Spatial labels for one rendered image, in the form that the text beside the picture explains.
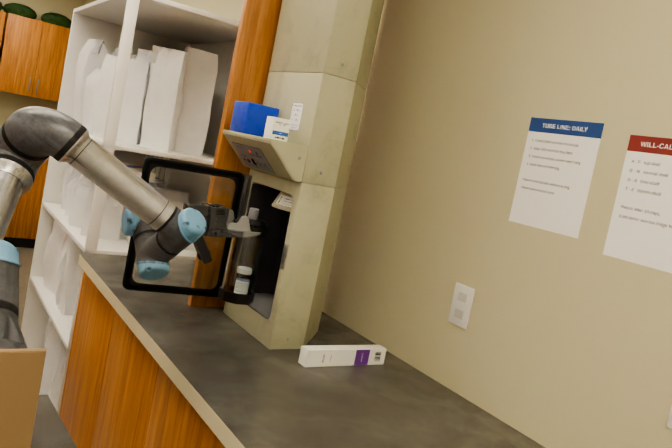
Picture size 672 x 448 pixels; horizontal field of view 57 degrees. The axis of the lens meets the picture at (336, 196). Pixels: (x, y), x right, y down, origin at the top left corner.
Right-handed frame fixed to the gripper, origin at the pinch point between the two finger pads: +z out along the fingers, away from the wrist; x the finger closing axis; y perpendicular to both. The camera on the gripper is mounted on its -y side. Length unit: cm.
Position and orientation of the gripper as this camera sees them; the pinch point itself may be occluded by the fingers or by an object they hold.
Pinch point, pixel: (249, 231)
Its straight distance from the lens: 180.2
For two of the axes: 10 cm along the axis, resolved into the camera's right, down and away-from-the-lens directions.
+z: 8.3, 0.5, 5.6
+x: -5.5, -1.7, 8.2
